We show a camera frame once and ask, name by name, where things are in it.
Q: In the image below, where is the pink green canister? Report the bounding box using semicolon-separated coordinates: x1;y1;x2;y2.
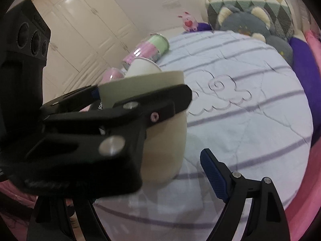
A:
122;33;170;70

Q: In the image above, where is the cream wardrobe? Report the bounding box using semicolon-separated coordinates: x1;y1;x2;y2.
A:
33;0;142;102

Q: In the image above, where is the pink plastic cup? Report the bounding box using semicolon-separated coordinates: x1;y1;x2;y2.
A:
100;68;125;84

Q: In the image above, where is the white paper cup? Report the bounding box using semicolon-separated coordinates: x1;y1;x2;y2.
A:
125;57;161;78

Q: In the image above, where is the white wall socket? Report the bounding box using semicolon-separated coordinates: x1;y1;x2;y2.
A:
162;0;181;9

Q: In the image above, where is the blue black towel can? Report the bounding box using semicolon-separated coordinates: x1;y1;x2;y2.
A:
88;100;103;111

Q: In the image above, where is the pink bunny toy back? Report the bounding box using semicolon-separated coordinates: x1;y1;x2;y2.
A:
177;11;199;32

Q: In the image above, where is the green cup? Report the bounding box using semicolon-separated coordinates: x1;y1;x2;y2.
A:
99;71;187;183

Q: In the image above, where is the white bedside table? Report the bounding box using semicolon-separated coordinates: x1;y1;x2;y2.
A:
150;27;185;40

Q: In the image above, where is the striped white quilt cover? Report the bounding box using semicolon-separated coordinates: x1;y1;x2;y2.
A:
95;31;313;240

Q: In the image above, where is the triangle pattern cushion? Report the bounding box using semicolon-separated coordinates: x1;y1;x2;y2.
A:
200;0;295;41

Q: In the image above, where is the pink bed blanket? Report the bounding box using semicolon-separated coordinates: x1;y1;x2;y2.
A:
285;31;320;240

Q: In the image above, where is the grey cat plush pillow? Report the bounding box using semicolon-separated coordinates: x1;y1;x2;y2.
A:
216;5;293;65

